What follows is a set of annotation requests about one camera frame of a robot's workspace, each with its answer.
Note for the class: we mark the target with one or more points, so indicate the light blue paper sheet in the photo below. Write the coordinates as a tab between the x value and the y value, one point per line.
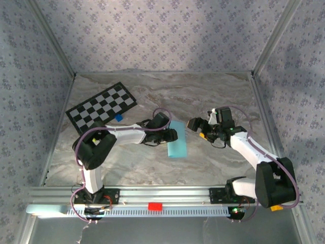
177	147

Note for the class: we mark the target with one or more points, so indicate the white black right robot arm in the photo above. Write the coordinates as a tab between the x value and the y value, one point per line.
243	147

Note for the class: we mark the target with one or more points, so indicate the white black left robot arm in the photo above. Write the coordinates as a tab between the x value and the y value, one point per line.
127	136

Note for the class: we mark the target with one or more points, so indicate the small blue toy brick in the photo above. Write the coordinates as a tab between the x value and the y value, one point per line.
118	118

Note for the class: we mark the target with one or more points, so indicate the black white checkerboard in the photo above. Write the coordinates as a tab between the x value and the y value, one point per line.
101	106

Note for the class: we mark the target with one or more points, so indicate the red toy brick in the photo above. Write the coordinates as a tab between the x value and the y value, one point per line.
155	206

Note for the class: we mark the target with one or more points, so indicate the yellow toy brick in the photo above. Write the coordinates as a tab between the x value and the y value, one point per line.
276	208

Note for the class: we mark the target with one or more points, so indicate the grey metal panel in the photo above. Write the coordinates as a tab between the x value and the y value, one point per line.
162	231

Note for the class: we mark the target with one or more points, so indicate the aluminium side rail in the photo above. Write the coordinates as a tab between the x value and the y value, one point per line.
266	122
57	132

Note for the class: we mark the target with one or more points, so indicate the long aluminium mounting rail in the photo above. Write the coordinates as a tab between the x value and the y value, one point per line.
162	194

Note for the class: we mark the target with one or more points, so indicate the aluminium rear rail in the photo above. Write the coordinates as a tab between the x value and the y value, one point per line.
162	73

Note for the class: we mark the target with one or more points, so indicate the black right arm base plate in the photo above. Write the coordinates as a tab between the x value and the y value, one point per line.
215	195

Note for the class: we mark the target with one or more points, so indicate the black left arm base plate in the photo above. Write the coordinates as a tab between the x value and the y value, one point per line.
111	197

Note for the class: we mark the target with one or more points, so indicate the aluminium frame post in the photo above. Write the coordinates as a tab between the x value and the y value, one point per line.
50	38
276	35

